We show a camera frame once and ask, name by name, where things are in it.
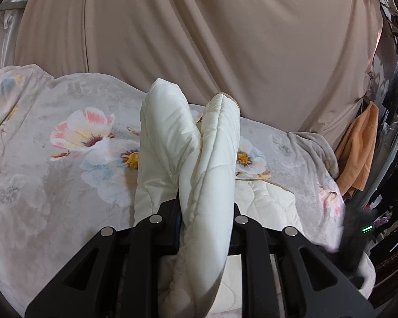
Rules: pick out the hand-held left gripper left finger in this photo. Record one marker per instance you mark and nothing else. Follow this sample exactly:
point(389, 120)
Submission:
point(152, 238)

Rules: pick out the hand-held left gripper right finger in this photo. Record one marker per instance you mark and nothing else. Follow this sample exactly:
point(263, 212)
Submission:
point(243, 238)

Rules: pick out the cream quilted jacket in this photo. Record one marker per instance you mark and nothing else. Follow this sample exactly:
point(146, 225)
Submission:
point(192, 159)

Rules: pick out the white satin curtain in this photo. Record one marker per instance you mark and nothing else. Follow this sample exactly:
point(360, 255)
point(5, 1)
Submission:
point(1, 36)

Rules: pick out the floral fleece blanket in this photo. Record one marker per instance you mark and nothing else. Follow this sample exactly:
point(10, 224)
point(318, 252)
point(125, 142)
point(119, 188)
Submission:
point(53, 159)

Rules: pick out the orange hanging cloth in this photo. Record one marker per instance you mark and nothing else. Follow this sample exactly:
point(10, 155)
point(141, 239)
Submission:
point(358, 149)

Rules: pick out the beige backdrop cloth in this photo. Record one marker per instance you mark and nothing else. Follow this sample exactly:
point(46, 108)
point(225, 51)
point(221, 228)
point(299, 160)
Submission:
point(202, 39)

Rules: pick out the dark hanging clothes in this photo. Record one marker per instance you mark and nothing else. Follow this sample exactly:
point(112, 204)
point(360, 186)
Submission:
point(396, 159)

